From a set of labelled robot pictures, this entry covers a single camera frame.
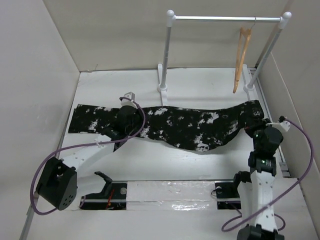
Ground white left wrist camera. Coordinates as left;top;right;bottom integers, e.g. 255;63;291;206
119;92;136;108

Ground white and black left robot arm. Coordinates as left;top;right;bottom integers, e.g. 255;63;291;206
30;105;146;215

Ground black white patterned trousers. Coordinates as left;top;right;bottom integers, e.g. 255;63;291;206
68;100;265;152

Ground wooden clothes hanger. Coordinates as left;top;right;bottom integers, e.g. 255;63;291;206
232;17;257;94

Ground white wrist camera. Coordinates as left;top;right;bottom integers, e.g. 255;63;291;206
266;115;291;133
119;92;136;108

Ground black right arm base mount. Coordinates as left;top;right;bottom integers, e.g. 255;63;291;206
211;180;241;210

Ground silver foil tape strip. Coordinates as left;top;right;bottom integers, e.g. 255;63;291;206
126;180;217;211

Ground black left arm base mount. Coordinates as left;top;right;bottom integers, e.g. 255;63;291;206
79;171;128;211

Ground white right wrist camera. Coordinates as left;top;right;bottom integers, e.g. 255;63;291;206
266;115;291;133

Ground white metal clothes rack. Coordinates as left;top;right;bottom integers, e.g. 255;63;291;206
157;9;292;105

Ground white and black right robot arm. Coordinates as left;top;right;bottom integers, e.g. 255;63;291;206
231;117;285;240

